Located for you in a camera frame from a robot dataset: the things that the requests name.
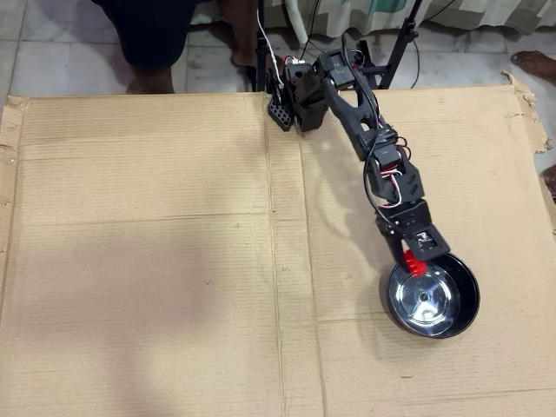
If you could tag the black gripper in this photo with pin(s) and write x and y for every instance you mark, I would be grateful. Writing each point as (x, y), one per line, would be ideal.
(407, 221)

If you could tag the red lego block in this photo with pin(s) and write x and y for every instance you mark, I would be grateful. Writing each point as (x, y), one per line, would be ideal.
(412, 265)

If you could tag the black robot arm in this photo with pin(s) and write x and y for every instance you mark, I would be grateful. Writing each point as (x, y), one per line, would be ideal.
(347, 113)

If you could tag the black glossy bowl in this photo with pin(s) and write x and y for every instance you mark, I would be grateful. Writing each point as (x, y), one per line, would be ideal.
(434, 304)

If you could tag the bare brown foot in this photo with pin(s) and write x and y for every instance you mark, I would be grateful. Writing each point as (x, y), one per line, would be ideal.
(532, 62)
(550, 182)

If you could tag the black perforated table clamp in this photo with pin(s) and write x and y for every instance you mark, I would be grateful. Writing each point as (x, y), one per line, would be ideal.
(280, 115)

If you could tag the black metal stand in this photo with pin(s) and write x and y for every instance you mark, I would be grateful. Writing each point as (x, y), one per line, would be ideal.
(401, 39)

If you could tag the white plastic pipe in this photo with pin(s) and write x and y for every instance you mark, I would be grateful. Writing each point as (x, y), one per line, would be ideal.
(297, 26)

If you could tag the bare person leg with foot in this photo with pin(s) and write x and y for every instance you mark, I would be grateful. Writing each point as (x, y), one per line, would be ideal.
(241, 39)

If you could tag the brown cardboard sheet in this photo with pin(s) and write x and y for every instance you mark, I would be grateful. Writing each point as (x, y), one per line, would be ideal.
(130, 217)

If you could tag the person leg in dark shorts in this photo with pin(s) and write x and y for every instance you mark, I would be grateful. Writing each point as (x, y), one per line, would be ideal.
(147, 30)

